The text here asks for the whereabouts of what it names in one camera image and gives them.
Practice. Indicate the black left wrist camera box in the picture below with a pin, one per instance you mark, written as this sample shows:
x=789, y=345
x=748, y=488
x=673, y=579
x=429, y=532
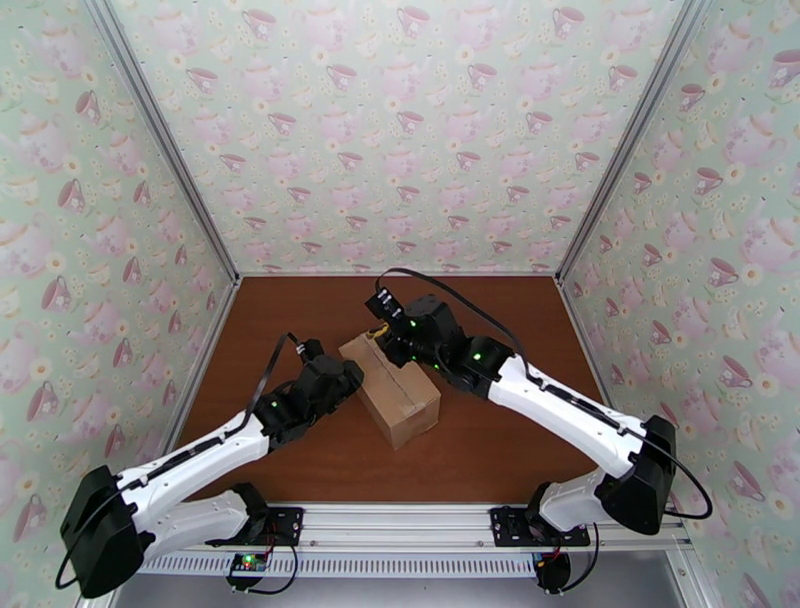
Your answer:
x=310, y=351

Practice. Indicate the aluminium frame post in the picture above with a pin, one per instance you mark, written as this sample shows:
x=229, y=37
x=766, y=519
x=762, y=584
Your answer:
x=690, y=584
x=165, y=137
x=631, y=137

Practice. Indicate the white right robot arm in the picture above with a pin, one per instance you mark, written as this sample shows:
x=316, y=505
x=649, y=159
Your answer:
x=562, y=406

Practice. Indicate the aluminium wall base strip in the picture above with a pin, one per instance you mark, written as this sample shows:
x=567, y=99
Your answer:
x=216, y=325
x=589, y=350

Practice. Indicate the clear packing tape strip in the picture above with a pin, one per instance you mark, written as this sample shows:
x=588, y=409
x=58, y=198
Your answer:
x=390, y=375

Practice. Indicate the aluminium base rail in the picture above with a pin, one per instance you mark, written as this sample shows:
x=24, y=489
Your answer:
x=400, y=525

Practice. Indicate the grey metal shelf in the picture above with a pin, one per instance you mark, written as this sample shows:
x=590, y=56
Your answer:
x=400, y=597

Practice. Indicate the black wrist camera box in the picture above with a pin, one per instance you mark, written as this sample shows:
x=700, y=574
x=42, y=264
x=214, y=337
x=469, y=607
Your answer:
x=384, y=306
x=310, y=351

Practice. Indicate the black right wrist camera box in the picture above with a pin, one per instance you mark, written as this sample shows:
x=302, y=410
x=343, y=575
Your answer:
x=384, y=306

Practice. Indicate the black round electronics module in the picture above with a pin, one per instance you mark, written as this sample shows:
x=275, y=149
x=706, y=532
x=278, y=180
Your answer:
x=553, y=575

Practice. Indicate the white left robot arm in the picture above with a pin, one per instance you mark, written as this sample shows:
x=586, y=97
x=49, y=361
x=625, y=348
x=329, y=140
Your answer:
x=187, y=456

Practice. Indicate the small green circuit board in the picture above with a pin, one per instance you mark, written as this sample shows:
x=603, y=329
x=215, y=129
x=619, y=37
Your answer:
x=247, y=565

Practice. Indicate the brown cardboard box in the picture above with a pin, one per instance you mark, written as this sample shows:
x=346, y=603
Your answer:
x=400, y=400

